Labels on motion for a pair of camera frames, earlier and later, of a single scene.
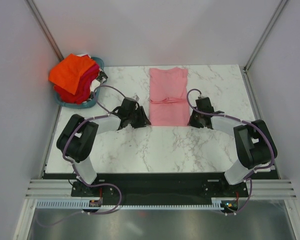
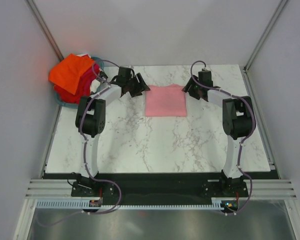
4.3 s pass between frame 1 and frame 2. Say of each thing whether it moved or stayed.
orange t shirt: stayed
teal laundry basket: stayed
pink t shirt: moved
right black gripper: moved
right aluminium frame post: stayed
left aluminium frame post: stayed
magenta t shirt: stayed
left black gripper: moved
